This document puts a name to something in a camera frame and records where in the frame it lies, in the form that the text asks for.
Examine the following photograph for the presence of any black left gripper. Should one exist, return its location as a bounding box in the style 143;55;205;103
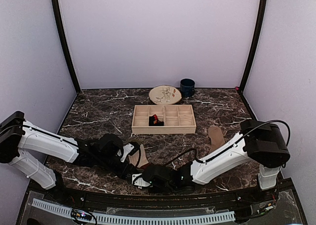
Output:
96;154;136;180

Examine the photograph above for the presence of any beige striped sock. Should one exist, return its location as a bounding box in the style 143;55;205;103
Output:
128;145;150;170

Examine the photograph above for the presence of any black argyle sock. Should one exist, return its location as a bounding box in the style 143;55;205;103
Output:
149;114;164;126

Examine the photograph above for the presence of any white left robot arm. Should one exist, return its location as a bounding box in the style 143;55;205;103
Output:
0;111;139;203

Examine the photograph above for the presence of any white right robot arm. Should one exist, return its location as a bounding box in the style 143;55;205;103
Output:
131;120;290;202

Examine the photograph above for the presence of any tan plain sock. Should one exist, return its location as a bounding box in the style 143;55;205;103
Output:
208;126;226;157

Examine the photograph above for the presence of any wooden compartment tray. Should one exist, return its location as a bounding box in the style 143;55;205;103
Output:
131;105;197;135

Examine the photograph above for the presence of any patterned ceramic plate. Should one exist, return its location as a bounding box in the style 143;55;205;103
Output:
149;85;182;105

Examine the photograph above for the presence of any dark blue mug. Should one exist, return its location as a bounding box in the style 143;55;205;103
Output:
180;79;195;98

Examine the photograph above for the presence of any white slotted cable duct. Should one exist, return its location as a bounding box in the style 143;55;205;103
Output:
31;198;236;225

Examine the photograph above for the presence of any left black corner post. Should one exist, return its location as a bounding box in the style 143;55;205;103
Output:
51;0;81;94

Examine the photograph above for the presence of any black corner post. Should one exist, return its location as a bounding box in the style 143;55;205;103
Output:
51;0;81;94
238;0;267;94

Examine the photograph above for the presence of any right black corner post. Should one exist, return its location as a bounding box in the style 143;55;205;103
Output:
238;0;267;94

